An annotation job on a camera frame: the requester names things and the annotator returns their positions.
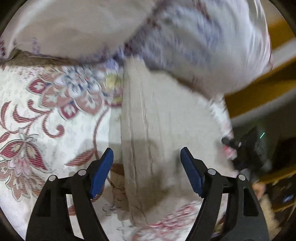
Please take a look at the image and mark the cream knitted sweater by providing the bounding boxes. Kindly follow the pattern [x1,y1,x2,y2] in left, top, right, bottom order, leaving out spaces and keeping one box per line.
[121,58,236,226]

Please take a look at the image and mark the white floral bedspread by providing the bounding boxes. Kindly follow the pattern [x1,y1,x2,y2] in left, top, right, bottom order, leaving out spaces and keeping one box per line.
[1,63,202,240]

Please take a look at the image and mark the upper lavender tree-print pillow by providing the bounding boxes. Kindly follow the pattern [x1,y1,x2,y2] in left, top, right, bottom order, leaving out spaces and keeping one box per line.
[125,1,272,97]

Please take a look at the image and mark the lower lavender pillow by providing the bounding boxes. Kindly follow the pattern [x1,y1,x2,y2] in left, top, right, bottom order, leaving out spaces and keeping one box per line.
[1,1,157,62]

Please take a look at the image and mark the wooden bed frame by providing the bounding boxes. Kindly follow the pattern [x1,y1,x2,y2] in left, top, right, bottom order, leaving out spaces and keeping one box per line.
[225,19,295,118]

